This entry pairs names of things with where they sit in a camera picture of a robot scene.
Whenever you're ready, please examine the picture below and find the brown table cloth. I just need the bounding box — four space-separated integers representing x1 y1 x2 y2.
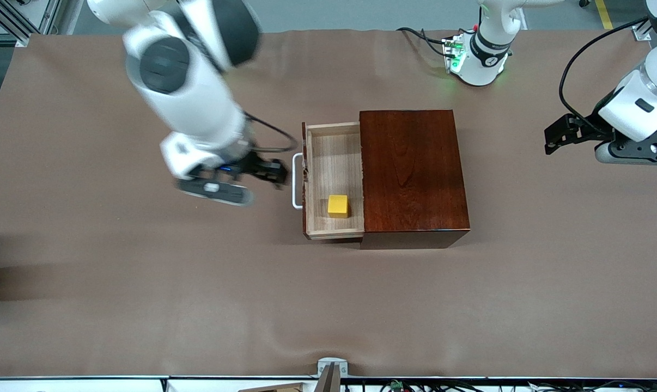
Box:
0 28 657 379

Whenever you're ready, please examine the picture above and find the dark red wooden cabinet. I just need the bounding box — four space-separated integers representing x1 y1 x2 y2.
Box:
359 109 471 250

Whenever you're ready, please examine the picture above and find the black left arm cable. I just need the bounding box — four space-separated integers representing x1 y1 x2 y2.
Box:
558 17 649 134

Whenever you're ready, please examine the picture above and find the tan camera mount post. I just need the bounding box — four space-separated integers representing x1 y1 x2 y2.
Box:
313 363 341 392

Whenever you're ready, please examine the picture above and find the black base cable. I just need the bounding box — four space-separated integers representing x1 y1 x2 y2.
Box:
397 27 450 58

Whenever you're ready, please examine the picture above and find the light wood drawer white handle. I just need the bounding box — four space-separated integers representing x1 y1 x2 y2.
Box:
291 121 366 241

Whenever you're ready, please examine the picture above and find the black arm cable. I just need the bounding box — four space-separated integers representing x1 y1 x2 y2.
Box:
558 17 649 134
244 112 299 153

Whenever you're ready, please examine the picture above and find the brown wooden board piece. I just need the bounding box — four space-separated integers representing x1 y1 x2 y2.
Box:
237 382 307 392

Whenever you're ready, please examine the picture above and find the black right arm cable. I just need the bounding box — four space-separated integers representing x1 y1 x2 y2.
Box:
244 112 299 153

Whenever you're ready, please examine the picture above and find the grey metal bracket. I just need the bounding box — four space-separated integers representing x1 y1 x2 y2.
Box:
317 357 349 377

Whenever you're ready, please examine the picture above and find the yellow wooden cube block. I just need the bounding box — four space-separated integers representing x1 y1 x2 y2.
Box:
327 194 349 219

